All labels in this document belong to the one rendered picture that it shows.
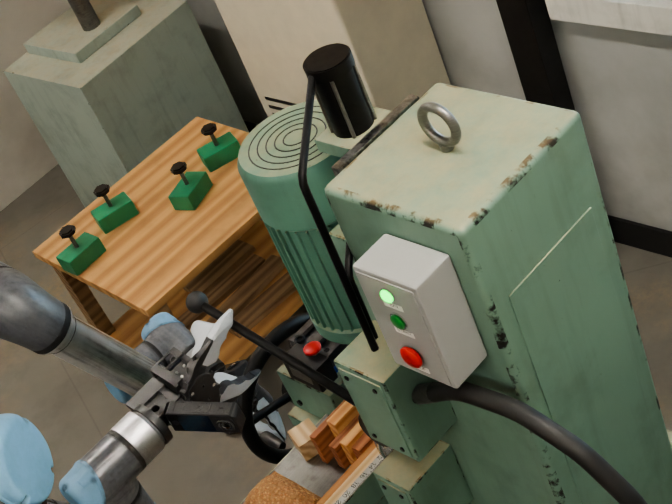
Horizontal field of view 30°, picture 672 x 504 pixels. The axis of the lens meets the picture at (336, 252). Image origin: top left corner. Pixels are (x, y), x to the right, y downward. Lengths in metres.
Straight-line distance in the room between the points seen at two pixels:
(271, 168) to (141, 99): 2.42
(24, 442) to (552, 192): 0.69
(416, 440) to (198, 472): 1.92
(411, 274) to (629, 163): 2.06
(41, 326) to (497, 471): 0.83
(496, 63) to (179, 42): 1.15
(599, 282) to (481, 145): 0.24
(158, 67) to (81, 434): 1.17
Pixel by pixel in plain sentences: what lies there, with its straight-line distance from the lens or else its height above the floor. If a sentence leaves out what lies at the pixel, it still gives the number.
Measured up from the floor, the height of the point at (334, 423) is 0.97.
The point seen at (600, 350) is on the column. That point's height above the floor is 1.21.
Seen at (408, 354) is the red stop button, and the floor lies 1.37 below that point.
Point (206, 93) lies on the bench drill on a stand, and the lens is 4.19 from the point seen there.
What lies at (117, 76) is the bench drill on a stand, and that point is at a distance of 3.96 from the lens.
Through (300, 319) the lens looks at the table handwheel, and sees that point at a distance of 2.23.
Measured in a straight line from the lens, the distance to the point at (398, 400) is 1.54.
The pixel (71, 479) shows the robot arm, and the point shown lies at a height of 1.16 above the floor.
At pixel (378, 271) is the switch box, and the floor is 1.48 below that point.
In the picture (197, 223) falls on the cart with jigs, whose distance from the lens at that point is 3.35.
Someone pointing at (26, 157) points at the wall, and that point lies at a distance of 5.03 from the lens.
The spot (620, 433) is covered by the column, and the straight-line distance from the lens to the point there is 1.68.
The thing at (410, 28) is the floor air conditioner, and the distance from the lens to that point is 3.42.
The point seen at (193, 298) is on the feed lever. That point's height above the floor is 1.22.
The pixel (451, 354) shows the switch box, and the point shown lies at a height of 1.37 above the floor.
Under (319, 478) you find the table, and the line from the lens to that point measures 2.00.
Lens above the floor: 2.32
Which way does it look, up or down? 36 degrees down
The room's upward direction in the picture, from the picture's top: 24 degrees counter-clockwise
